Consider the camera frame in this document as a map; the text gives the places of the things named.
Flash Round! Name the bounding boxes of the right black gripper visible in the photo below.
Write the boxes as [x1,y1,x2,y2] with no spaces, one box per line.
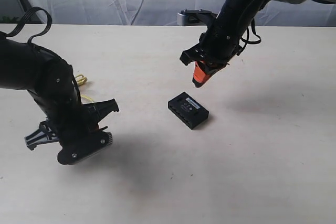
[180,32,243,88]

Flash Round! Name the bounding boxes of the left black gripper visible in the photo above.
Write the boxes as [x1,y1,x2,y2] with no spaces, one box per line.
[25,99,119,165]

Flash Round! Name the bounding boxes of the black network switch box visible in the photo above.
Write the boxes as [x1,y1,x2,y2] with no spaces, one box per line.
[167,92,209,130]

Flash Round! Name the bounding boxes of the yellow ethernet cable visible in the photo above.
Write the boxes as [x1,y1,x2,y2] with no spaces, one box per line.
[75,74,95,104]

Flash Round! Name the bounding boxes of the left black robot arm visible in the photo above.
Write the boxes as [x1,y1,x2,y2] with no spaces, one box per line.
[1,33,119,165]

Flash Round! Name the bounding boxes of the right black silver robot arm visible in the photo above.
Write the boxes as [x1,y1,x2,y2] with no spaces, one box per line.
[177,0,335,88]

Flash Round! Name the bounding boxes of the green plant leaves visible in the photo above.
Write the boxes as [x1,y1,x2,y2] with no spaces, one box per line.
[0,16,19,24]

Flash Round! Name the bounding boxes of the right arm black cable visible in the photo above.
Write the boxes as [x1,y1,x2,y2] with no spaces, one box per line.
[237,16,262,54]

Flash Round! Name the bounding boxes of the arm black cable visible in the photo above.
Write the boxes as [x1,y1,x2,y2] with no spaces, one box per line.
[5,6,79,99]
[237,16,262,54]

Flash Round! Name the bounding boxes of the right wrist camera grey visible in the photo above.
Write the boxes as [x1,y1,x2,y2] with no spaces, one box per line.
[177,9,217,26]

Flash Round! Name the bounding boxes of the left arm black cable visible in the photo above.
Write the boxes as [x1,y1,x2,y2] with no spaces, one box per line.
[5,6,79,99]

